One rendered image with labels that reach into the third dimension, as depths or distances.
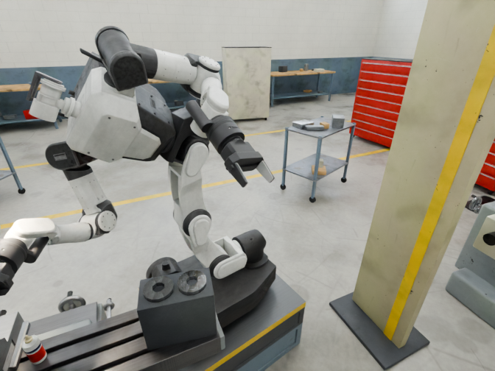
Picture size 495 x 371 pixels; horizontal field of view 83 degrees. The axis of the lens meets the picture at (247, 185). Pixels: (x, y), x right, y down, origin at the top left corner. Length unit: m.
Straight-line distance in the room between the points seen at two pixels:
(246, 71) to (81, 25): 3.91
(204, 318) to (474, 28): 1.46
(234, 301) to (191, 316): 0.64
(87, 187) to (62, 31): 7.16
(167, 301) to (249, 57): 6.06
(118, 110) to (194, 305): 0.63
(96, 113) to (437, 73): 1.39
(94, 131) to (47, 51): 7.31
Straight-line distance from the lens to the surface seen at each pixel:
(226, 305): 1.55
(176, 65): 0.99
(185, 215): 1.28
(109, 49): 0.94
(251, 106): 6.76
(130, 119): 0.96
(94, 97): 0.95
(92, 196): 1.19
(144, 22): 8.23
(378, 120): 5.58
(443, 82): 1.56
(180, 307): 0.91
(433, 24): 1.62
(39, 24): 8.27
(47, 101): 1.02
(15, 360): 1.20
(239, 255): 1.56
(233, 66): 6.54
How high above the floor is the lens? 1.77
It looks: 28 degrees down
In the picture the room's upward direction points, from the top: straight up
